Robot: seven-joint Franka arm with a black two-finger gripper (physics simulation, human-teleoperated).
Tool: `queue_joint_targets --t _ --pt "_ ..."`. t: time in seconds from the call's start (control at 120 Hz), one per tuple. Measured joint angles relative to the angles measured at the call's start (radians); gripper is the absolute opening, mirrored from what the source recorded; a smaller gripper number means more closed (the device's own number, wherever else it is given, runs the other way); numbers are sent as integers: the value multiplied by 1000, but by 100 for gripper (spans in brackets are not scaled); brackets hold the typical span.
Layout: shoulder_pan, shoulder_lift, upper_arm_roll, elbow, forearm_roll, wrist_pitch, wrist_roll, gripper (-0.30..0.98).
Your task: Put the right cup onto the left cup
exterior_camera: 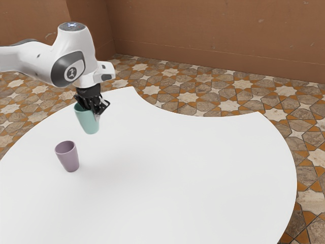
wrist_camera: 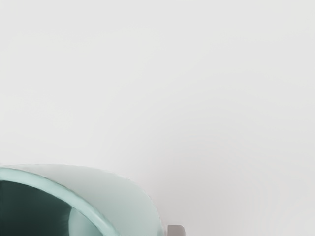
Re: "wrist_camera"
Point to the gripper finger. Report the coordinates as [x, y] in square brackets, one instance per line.
[176, 231]

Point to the teal faceted mug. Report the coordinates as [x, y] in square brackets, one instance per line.
[118, 196]

